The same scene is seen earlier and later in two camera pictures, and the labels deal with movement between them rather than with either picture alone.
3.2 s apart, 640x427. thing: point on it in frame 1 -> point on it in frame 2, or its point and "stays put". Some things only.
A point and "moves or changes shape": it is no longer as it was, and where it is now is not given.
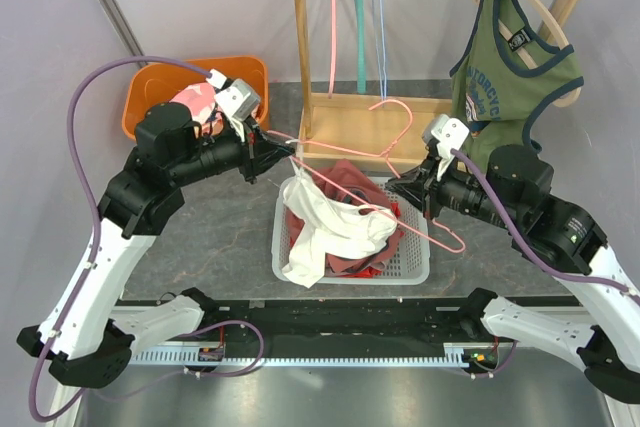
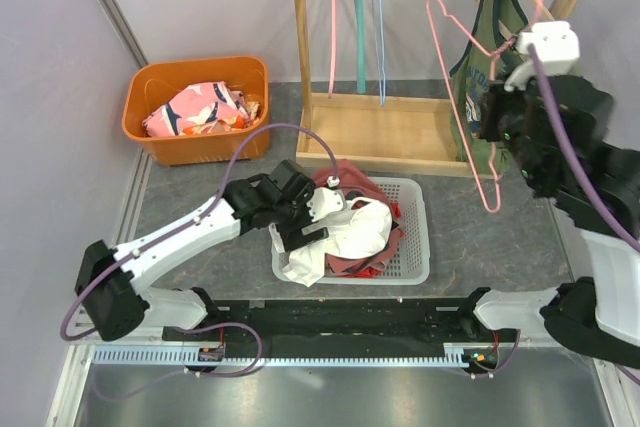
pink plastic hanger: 333,35 stays put
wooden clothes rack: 382,129 stays put
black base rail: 338,323 stays put
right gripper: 424,193 -> 495,94
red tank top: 371,272 stays put
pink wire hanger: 386,152 -> 493,55
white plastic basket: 409,263 stays put
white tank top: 331,226 moves or changes shape
